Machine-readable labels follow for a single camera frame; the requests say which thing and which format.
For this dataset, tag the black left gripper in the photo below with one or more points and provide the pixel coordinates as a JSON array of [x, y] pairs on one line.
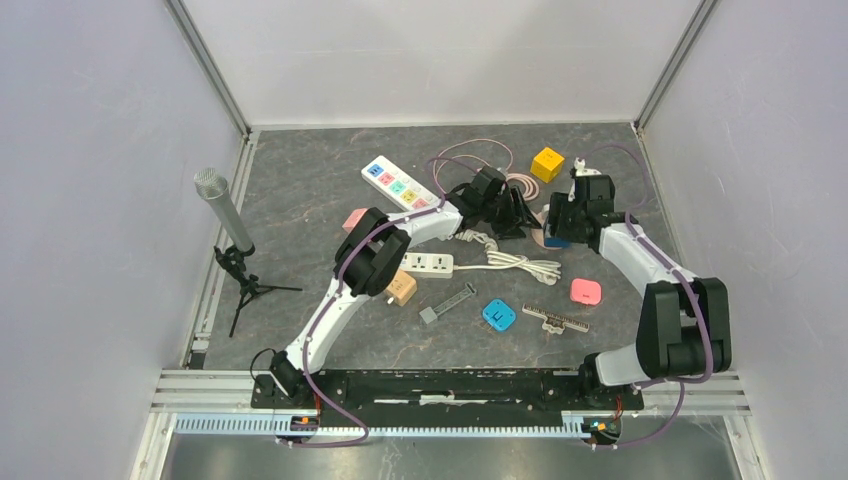
[[517, 216]]

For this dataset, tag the yellow cube plug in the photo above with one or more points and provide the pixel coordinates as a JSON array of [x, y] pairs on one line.
[[547, 164]]

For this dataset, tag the silver microphone on stand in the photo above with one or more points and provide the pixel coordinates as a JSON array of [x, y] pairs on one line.
[[213, 188]]

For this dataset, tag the pink and blue block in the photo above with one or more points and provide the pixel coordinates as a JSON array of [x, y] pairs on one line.
[[586, 292]]

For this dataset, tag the long white power strip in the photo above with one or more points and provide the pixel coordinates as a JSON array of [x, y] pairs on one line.
[[397, 186]]

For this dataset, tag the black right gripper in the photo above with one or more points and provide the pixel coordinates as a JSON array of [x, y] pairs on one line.
[[558, 207]]

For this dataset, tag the pink round socket base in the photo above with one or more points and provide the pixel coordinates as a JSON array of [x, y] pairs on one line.
[[538, 234]]

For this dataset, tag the small white power strip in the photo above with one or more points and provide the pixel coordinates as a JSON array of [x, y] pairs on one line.
[[428, 265]]

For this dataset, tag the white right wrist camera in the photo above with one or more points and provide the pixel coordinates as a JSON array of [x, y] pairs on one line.
[[579, 169]]

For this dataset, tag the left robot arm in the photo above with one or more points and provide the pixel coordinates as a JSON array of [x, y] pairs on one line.
[[370, 256]]

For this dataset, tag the beige toothed ruler piece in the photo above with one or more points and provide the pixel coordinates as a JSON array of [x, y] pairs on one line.
[[555, 323]]

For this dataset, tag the aluminium front rail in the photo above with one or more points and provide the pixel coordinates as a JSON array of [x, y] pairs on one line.
[[219, 401]]

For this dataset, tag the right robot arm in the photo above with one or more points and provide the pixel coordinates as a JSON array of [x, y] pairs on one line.
[[684, 330]]

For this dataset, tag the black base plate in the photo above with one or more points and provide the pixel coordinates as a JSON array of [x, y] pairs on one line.
[[523, 397]]

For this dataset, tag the beige dragon plug adapter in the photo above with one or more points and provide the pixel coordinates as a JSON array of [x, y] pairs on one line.
[[401, 288]]

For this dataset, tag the pink cube plug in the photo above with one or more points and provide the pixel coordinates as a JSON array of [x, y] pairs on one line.
[[353, 219]]

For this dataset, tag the dark blue cube socket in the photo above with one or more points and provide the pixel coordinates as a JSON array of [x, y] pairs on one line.
[[551, 241]]

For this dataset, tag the blue plug adapter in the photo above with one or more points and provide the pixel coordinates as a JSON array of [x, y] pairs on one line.
[[498, 315]]

